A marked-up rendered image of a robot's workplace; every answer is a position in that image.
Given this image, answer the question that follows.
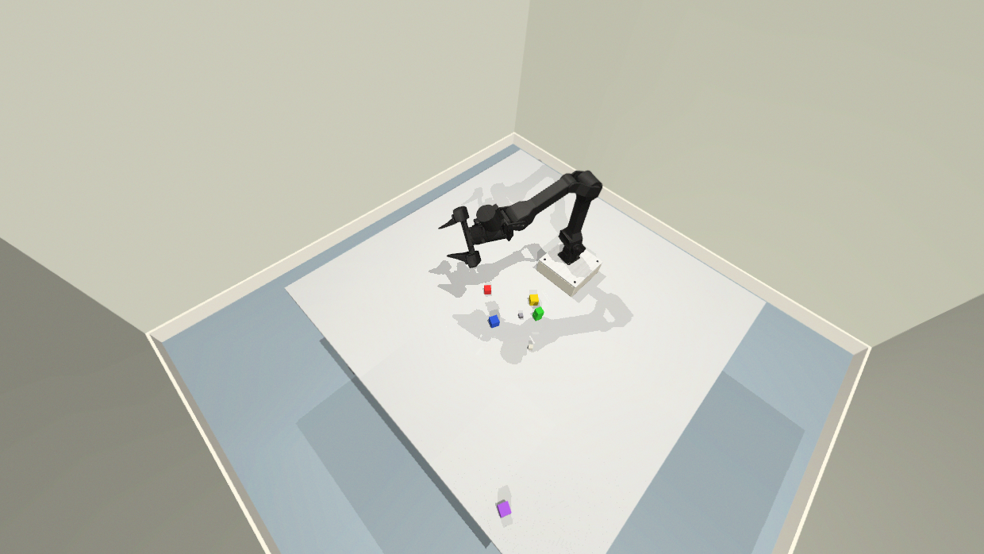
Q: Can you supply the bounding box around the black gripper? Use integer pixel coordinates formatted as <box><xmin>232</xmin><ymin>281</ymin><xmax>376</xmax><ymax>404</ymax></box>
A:
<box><xmin>438</xmin><ymin>206</ymin><xmax>491</xmax><ymax>268</ymax></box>

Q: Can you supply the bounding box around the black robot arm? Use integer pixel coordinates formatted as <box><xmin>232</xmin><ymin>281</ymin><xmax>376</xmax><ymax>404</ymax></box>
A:
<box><xmin>473</xmin><ymin>171</ymin><xmax>602</xmax><ymax>265</ymax></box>

